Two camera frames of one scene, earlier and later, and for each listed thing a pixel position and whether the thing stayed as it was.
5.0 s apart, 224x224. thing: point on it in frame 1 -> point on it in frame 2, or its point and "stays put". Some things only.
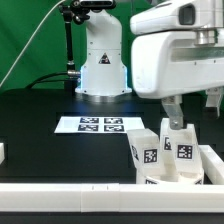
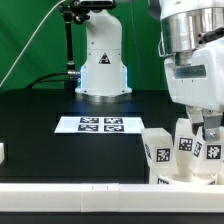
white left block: (2, 153) stays put
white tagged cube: (168, 150) -> (184, 147)
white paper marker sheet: (98, 124) stays put
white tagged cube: (180, 155) -> (208, 156)
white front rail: (111, 197) stays put
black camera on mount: (94, 5) stays put
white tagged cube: (145, 147) -> (159, 152)
